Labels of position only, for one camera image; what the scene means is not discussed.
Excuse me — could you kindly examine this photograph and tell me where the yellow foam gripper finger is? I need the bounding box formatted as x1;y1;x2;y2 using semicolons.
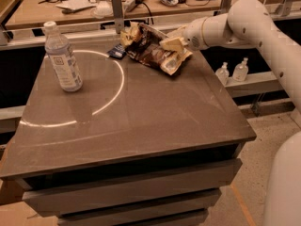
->
159;37;186;53

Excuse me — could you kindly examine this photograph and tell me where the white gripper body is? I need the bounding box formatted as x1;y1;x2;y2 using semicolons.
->
182;18;207;50

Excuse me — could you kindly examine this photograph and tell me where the hand sanitizer bottle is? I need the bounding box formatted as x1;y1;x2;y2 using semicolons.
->
232;57;248;82
215;62;230;86

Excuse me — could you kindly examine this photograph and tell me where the brown chip bag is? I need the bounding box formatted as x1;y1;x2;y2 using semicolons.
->
120;22;192;75

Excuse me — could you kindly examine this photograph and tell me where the clear plastic water bottle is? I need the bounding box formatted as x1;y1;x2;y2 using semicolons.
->
43;21;83;92

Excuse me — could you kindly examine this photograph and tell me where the wooden background desk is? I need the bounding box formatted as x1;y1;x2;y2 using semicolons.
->
6;0;223;30

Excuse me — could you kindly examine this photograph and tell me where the metal frame post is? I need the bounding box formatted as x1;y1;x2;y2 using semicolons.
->
111;0;124;34

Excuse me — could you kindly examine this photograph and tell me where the small blue snack packet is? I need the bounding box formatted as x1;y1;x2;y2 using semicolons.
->
107;44;126;59

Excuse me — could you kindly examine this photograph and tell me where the grey drawer cabinet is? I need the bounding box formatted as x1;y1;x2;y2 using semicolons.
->
1;39;256;226

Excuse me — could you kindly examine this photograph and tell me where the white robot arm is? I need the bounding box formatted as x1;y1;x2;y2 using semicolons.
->
161;0;301;226

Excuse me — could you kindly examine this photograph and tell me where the right hand sanitizer bottle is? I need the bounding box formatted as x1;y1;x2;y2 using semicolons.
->
232;57;248;82

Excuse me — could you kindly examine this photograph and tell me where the left hand sanitizer bottle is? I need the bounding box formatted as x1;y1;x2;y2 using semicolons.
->
215;62;230;86

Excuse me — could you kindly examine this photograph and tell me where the white paper sheet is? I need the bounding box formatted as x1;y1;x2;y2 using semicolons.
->
56;0;97;10

